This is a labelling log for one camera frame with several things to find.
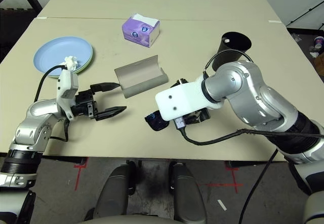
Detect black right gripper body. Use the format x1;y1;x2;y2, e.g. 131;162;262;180
176;78;211;126

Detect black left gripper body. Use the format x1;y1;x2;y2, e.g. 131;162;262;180
70;88;99;121

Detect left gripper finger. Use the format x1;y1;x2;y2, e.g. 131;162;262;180
90;82;122;93
95;105;128;122

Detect grey glasses case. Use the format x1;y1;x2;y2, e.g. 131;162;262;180
113;55;169;99

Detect white tissue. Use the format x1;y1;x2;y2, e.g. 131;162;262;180
63;55;79;73

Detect blue plate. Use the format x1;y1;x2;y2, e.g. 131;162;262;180
33;36;93;78

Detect green plate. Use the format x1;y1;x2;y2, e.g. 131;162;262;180
48;47;95;79

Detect black table foot bar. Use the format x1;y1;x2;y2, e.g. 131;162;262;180
42;155;87;166
226;160;287;169

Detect black cup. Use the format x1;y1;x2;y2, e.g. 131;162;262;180
212;31;252;72

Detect purple tissue pack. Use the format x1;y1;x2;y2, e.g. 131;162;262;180
121;13;160;48

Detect grey robot right leg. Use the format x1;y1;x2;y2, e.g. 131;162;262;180
169;160;208;224

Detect grey robot leg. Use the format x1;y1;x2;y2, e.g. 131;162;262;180
85;163;133;224
169;160;208;224

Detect grey robot left leg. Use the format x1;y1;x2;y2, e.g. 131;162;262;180
85;163;133;224

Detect black foam mats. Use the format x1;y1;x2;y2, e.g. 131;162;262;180
0;7;39;63

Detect grey robot torso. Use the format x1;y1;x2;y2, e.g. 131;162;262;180
78;213;200;224

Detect brown cardboard box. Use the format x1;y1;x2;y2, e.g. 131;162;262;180
313;53;324;77

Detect black tripod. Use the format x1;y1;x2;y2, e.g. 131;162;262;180
286;1;324;31

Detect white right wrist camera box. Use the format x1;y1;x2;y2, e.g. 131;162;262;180
154;79;225;121

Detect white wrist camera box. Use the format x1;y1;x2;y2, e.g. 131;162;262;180
154;79;225;121
56;69;79;121

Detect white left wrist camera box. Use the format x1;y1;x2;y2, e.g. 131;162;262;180
56;69;79;121

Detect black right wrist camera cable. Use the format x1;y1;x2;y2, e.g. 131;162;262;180
174;50;324;224

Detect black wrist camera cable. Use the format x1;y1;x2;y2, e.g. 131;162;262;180
34;65;70;142
174;50;324;224

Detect black left wrist camera cable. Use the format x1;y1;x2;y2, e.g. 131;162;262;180
34;65;70;142

